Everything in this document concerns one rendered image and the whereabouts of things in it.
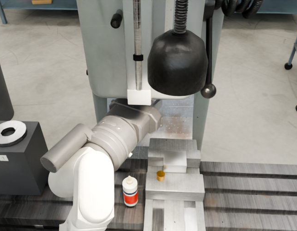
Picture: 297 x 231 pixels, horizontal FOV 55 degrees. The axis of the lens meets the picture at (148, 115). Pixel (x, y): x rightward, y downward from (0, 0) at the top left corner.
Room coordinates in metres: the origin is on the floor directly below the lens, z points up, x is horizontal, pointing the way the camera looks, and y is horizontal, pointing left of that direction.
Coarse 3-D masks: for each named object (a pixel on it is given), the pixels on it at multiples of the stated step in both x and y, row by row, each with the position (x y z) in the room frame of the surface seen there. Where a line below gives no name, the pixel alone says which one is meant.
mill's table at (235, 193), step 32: (128, 160) 0.63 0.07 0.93; (224, 192) 0.51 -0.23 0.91; (256, 192) 0.51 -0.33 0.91; (288, 192) 0.51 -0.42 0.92; (0, 224) 0.42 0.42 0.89; (32, 224) 0.42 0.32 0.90; (128, 224) 0.41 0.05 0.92; (224, 224) 0.40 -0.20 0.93; (256, 224) 0.40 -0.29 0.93; (288, 224) 0.40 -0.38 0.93
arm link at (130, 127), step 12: (120, 108) 0.47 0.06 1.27; (132, 108) 0.47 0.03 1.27; (144, 108) 0.47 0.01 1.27; (108, 120) 0.41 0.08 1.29; (120, 120) 0.41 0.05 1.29; (132, 120) 0.43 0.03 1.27; (144, 120) 0.44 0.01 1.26; (156, 120) 0.44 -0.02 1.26; (120, 132) 0.38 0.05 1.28; (132, 132) 0.40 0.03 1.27; (144, 132) 0.43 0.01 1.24; (132, 144) 0.38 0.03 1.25
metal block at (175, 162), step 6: (168, 156) 0.52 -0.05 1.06; (174, 156) 0.52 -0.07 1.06; (180, 156) 0.52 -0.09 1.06; (168, 162) 0.50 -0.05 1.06; (174, 162) 0.50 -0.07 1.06; (180, 162) 0.50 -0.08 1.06; (186, 162) 0.50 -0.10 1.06; (168, 168) 0.49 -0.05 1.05; (174, 168) 0.49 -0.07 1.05; (180, 168) 0.49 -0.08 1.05
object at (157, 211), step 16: (160, 144) 0.63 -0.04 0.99; (176, 144) 0.63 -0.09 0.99; (192, 144) 0.63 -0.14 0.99; (160, 160) 0.54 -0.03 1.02; (192, 160) 0.54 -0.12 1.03; (160, 208) 0.41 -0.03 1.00; (176, 208) 0.41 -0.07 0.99; (192, 208) 0.41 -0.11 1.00; (144, 224) 0.36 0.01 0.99; (160, 224) 0.36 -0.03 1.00; (176, 224) 0.36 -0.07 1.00; (192, 224) 0.36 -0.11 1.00
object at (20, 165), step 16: (0, 128) 0.56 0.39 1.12; (16, 128) 0.56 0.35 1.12; (32, 128) 0.58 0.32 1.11; (0, 144) 0.51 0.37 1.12; (16, 144) 0.52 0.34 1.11; (32, 144) 0.54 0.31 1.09; (0, 160) 0.49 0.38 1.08; (16, 160) 0.49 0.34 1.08; (32, 160) 0.51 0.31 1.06; (0, 176) 0.49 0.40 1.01; (16, 176) 0.49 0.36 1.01; (32, 176) 0.49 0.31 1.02; (48, 176) 0.56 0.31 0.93; (0, 192) 0.49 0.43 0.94; (16, 192) 0.49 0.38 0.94; (32, 192) 0.49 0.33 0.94
